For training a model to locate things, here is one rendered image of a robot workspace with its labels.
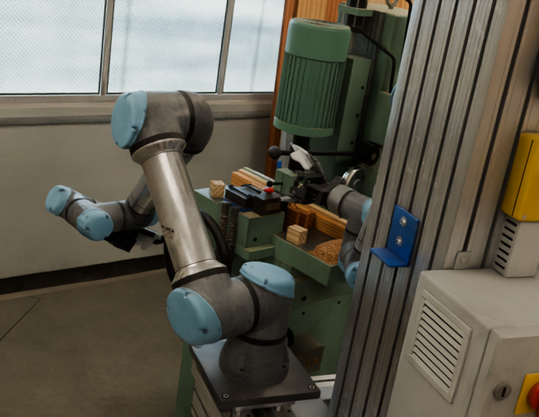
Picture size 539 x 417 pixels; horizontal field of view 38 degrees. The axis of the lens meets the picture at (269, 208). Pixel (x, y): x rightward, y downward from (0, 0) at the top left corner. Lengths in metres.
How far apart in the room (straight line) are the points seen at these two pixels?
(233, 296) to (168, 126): 0.37
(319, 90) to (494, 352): 1.20
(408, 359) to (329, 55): 1.08
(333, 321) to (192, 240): 0.92
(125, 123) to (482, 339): 0.83
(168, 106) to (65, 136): 1.85
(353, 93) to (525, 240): 1.09
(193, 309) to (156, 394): 1.58
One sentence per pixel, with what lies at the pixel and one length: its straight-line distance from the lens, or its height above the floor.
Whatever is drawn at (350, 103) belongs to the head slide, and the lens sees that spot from 2.29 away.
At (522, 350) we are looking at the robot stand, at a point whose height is 1.20.
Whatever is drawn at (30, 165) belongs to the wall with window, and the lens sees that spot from 3.41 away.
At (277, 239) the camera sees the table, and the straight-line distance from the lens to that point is 2.16.
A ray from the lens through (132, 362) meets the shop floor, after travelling 3.19.
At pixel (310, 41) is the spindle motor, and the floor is 1.43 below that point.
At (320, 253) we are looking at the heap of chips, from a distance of 2.07.
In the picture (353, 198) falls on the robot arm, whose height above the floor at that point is 1.12.
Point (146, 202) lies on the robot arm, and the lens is 1.89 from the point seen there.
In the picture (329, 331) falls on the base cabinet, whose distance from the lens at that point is 2.36.
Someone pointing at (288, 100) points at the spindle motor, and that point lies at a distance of 2.19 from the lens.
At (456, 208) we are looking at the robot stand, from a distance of 1.25.
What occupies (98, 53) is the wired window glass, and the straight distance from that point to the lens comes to 3.48.
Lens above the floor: 1.71
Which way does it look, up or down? 20 degrees down
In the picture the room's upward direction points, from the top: 9 degrees clockwise
